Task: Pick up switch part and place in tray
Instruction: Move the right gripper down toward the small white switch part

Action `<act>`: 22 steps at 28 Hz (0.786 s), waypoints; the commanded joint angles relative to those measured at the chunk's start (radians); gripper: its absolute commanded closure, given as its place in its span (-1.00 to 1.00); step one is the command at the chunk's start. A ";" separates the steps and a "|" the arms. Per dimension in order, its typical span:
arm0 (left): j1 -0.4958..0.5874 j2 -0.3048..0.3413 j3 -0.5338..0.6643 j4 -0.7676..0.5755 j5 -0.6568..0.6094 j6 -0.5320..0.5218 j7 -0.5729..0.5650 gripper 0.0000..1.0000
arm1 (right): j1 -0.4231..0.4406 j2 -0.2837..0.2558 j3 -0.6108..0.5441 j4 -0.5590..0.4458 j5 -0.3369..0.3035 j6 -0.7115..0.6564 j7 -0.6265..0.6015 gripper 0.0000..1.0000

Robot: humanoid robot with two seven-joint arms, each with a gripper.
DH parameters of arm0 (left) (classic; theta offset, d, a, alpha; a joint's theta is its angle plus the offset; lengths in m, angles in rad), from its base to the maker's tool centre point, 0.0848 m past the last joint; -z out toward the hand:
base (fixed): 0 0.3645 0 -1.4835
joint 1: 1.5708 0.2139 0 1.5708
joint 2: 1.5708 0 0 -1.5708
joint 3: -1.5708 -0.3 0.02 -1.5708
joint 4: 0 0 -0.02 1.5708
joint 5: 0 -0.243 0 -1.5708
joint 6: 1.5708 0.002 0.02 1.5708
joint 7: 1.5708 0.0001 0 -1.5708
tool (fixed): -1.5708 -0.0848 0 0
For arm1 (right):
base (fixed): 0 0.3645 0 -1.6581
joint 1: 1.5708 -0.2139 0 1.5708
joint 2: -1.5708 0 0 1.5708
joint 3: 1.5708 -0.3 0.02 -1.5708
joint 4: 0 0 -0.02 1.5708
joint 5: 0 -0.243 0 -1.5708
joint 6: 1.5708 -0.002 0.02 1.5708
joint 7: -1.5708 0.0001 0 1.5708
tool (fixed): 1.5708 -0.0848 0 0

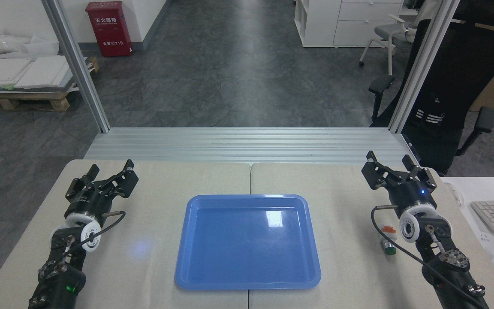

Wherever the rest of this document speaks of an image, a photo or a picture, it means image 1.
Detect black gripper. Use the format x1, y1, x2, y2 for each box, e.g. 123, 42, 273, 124
361, 151, 437, 212
64, 160, 139, 222

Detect white orange switch part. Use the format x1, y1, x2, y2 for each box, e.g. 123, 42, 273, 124
379, 225, 398, 255

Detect blue plastic tray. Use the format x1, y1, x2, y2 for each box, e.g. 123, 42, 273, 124
174, 194, 322, 291

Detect white computer mouse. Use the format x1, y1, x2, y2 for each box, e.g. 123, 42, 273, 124
444, 183, 465, 207

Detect white desk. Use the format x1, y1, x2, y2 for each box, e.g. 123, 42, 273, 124
441, 176, 494, 309

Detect wooden pallet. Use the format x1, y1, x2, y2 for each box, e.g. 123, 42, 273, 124
0, 54, 100, 112

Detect black mesh office chair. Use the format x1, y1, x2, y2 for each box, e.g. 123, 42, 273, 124
368, 0, 494, 176

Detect white grey office chair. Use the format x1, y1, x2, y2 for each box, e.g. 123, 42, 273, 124
358, 13, 419, 76

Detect white flat boards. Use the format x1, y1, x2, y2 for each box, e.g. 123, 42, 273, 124
0, 55, 76, 91

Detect silver ribbed aluminium platform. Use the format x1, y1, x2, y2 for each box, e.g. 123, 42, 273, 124
83, 127, 420, 167

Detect red fire extinguisher box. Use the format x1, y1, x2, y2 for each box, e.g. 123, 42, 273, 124
85, 1, 133, 58

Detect white drawer cabinet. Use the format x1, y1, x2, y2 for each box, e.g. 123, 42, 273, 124
294, 0, 404, 48

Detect crumpled white plastic sheets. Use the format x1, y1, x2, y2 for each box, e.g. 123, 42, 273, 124
0, 27, 60, 57

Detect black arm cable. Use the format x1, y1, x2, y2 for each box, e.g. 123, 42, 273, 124
60, 210, 127, 258
370, 205, 488, 309

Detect silver aluminium post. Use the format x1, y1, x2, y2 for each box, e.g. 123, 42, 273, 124
388, 0, 461, 133
41, 0, 111, 133

